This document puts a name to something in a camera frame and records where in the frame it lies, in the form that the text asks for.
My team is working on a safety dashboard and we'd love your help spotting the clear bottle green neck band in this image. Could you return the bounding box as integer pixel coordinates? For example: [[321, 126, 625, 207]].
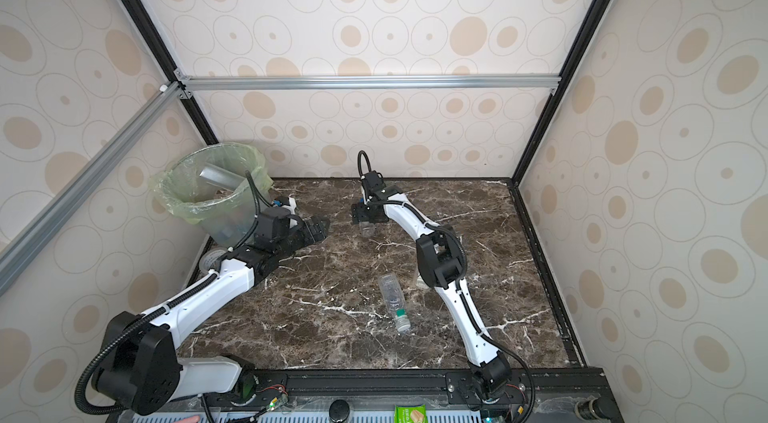
[[378, 273, 411, 333]]

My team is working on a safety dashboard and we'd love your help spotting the grey mesh waste bin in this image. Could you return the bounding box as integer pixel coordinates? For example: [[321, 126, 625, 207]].
[[160, 142, 275, 249]]

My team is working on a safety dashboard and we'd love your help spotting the clear bottle white cap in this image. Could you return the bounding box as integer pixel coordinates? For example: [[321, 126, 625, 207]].
[[199, 164, 246, 192]]

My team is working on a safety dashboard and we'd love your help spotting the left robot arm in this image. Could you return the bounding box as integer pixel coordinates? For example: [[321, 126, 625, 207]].
[[74, 206, 330, 416]]

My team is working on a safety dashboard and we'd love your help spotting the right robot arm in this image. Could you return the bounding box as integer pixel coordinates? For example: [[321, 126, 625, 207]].
[[353, 171, 512, 400]]

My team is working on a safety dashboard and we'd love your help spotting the green plastic bin liner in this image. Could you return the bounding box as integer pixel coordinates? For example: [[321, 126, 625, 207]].
[[149, 142, 274, 226]]

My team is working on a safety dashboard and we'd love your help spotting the black round knob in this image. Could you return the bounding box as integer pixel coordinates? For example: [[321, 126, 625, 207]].
[[328, 399, 351, 423]]

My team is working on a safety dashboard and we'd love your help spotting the green snack packet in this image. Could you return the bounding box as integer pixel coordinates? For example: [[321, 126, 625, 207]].
[[393, 405, 428, 423]]

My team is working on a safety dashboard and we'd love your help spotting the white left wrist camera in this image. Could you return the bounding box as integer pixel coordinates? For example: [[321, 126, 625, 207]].
[[273, 196, 297, 214]]

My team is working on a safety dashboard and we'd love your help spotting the aluminium frame rail back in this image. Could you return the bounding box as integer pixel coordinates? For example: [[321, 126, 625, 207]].
[[181, 74, 560, 91]]

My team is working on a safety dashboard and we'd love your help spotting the aluminium frame rail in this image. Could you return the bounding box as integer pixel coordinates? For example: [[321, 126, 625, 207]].
[[181, 74, 560, 91], [1, 82, 182, 293]]

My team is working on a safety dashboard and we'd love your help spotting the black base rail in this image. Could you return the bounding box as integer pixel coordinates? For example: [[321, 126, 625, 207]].
[[104, 367, 625, 423]]

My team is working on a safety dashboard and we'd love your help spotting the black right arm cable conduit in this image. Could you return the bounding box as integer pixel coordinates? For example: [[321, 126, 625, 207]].
[[356, 150, 537, 423]]

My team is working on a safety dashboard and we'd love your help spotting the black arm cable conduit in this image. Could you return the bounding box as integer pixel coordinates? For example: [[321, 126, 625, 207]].
[[356, 150, 537, 423], [73, 170, 277, 416]]

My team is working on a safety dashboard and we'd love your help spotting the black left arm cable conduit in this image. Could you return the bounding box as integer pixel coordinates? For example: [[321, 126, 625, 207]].
[[73, 170, 277, 416]]

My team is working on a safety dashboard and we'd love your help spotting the aluminium frame rail left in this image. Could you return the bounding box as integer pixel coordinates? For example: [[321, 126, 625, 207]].
[[1, 82, 182, 293]]

